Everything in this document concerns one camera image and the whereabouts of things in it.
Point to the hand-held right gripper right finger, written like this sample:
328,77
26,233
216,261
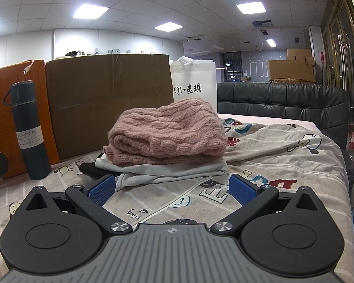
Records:
243,189

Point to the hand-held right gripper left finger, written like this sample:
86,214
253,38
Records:
101,190

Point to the black garment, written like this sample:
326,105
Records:
88,168

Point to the orange box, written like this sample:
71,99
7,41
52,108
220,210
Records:
0,109

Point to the dark blue vacuum bottle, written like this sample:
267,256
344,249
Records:
29,118

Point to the white garment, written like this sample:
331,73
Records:
171,171

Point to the pink knit sweater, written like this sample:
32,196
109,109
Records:
165,126

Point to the large brown cardboard box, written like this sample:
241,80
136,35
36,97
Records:
106,94

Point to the black leather headboard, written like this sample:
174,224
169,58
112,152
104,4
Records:
283,100

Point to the white shopping bag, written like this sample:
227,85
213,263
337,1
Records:
194,76

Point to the stack of cardboard boxes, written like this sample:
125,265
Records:
292,67

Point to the ceiling light panel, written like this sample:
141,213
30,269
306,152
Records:
253,7
168,27
90,11
271,42

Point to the gold framed glass door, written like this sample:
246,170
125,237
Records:
342,50

